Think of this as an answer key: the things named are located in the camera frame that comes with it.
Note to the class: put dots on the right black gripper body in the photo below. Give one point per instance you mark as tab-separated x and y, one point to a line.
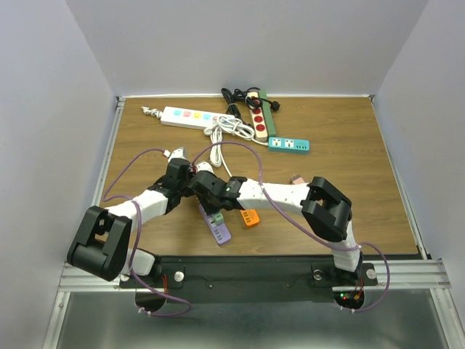
205	196

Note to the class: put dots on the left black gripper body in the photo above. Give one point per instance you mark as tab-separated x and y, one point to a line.
180	166

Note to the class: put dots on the purple power strip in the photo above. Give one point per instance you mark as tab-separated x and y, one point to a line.
219	230

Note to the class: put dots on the orange power strip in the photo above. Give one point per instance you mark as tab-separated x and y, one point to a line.
250	217

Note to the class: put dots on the pink charger plug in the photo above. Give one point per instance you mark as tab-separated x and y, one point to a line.
297	179

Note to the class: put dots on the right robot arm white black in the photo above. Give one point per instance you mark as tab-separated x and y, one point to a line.
316	208

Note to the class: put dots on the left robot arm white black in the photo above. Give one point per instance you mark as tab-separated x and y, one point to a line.
101	243

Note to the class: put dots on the green charger plug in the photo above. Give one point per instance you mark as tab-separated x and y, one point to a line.
218	218

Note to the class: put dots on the white multicolour power strip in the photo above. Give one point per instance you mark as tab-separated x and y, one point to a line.
188	118

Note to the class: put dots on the teal power strip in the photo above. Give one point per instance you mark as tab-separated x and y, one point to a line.
288	145

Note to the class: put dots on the beige red power strip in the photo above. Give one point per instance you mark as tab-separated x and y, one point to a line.
257	118

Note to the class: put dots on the dark green power strip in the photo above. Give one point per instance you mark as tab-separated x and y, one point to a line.
267	109

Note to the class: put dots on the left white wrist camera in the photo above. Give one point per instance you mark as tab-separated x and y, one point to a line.
179	153

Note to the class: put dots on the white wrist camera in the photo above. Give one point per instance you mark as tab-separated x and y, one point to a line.
205	166
179	153

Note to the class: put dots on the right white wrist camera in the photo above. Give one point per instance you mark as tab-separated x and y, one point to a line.
205	166

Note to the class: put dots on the white cord orange strip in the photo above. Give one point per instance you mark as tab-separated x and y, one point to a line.
222	162

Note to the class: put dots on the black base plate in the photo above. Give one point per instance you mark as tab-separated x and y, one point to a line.
223	279

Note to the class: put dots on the left aluminium rail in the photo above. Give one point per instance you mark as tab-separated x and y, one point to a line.
73	279

